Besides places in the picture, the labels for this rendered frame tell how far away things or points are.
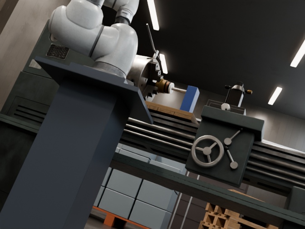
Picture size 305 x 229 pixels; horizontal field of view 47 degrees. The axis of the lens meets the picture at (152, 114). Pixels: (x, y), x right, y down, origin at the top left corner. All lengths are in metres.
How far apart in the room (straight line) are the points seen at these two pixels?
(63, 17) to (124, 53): 0.29
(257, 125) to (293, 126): 9.99
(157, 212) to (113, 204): 0.54
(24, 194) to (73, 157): 0.22
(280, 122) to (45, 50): 9.91
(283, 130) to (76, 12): 10.40
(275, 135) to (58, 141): 10.36
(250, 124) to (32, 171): 0.98
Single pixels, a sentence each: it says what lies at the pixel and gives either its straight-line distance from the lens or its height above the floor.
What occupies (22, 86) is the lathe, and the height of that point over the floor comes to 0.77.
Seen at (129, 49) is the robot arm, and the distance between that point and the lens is 1.54.
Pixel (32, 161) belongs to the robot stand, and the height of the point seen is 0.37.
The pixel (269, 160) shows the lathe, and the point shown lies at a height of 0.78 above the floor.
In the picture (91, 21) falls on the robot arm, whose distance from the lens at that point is 1.53.
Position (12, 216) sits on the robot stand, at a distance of 1.42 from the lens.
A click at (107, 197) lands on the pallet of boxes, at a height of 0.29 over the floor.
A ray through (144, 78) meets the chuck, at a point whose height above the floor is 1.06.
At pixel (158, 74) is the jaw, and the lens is 2.16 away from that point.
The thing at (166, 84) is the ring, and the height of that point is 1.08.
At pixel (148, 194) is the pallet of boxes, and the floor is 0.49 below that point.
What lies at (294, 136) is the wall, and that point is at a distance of 11.61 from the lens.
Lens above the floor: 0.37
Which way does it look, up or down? 14 degrees up
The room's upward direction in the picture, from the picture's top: 21 degrees clockwise
